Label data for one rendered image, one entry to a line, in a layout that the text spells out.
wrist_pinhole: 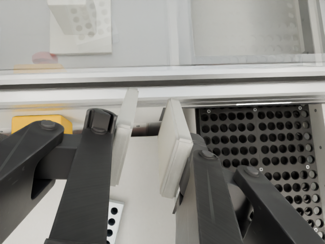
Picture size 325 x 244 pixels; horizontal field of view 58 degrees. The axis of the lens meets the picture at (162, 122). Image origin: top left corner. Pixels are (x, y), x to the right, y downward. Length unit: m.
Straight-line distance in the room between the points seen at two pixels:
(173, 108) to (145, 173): 0.42
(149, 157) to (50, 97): 0.27
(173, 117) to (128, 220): 0.45
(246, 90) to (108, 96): 0.17
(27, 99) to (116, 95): 0.11
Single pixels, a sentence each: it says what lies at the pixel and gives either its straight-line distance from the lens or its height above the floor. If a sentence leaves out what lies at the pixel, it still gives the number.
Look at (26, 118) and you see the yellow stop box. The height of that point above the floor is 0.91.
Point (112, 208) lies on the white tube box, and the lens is 0.58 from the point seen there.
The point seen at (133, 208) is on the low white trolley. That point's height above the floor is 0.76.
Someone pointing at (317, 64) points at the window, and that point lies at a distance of 0.37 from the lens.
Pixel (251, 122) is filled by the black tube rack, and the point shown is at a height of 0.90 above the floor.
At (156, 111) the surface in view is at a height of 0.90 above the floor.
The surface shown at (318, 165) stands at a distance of 0.56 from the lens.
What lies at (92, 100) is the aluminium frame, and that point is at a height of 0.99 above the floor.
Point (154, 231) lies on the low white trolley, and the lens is 0.59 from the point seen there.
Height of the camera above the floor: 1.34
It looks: 80 degrees down
